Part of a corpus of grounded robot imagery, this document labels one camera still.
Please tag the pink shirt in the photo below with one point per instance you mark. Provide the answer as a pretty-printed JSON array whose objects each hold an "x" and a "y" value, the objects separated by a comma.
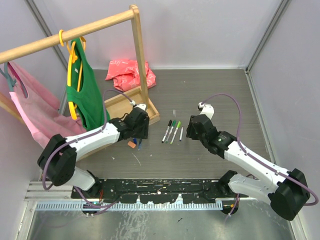
[{"x": 38, "y": 108}]

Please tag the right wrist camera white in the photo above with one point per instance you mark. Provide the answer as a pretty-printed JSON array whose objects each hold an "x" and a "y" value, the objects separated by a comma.
[{"x": 206, "y": 109}]

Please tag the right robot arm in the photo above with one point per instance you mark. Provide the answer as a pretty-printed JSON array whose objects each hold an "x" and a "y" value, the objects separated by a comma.
[{"x": 284, "y": 190}]

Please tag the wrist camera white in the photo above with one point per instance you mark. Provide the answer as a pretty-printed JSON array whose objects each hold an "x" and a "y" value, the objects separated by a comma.
[
  {"x": 206, "y": 109},
  {"x": 141, "y": 106}
]

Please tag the orange eraser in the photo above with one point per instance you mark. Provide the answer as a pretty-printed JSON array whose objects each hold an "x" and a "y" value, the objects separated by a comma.
[{"x": 131, "y": 144}]

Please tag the white pen green tip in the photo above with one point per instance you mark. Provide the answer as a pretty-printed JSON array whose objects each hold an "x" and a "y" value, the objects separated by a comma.
[{"x": 174, "y": 135}]

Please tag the short white pen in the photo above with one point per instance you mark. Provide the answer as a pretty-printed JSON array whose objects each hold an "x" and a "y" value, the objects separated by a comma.
[{"x": 181, "y": 133}]

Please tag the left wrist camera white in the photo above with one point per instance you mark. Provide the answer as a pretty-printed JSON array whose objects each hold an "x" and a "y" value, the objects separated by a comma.
[{"x": 141, "y": 106}]

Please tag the white cable duct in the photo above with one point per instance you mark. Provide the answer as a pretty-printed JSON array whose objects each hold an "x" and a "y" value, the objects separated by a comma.
[{"x": 80, "y": 205}]

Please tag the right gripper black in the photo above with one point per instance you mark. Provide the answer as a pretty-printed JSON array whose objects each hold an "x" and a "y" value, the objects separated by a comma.
[{"x": 190, "y": 131}]

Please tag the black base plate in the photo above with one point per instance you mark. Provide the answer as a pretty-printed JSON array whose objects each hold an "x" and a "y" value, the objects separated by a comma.
[{"x": 160, "y": 191}]

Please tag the long white green pen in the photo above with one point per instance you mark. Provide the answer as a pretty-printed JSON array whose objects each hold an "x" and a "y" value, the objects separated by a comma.
[{"x": 169, "y": 134}]

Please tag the grey blue hanger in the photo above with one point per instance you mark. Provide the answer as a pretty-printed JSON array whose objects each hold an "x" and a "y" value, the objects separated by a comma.
[{"x": 12, "y": 80}]

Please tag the green tank top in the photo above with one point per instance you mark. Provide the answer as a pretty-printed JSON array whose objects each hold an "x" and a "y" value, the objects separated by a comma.
[{"x": 83, "y": 95}]

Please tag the red patterned cloth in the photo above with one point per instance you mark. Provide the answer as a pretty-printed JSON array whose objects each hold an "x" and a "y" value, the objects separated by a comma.
[{"x": 124, "y": 73}]

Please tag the white pen black tip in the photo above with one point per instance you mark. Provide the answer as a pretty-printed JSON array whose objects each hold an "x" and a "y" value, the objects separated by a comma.
[{"x": 165, "y": 134}]

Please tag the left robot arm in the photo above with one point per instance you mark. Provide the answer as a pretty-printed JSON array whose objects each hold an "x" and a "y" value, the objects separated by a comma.
[{"x": 59, "y": 157}]

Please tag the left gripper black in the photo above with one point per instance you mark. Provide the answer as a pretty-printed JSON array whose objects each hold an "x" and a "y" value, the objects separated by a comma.
[{"x": 143, "y": 134}]

